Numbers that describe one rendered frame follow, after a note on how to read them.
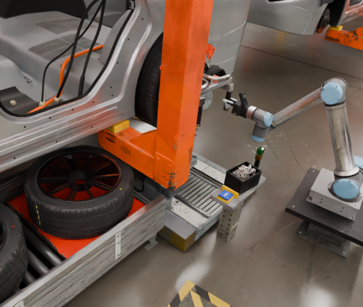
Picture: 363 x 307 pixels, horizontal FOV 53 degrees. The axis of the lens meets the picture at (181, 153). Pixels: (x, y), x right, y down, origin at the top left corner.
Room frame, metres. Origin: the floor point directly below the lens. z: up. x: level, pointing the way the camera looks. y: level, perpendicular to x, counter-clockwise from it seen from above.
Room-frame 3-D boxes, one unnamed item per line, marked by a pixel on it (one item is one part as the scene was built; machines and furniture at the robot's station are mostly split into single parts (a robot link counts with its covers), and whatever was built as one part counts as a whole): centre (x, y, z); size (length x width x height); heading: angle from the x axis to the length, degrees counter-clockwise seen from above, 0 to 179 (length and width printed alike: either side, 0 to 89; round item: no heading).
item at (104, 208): (1.74, 0.61, 0.39); 0.66 x 0.66 x 0.24
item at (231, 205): (1.88, -0.41, 0.44); 0.43 x 0.17 x 0.03; 144
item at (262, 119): (2.20, -0.52, 0.81); 0.12 x 0.09 x 0.10; 54
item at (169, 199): (2.09, 0.16, 0.26); 0.42 x 0.18 x 0.35; 54
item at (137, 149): (1.97, 0.32, 0.69); 0.52 x 0.17 x 0.35; 54
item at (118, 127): (2.07, 0.46, 0.71); 0.14 x 0.14 x 0.05; 54
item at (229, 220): (1.86, -0.39, 0.21); 0.10 x 0.10 x 0.42; 54
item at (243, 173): (1.90, -0.42, 0.51); 0.20 x 0.14 x 0.13; 135
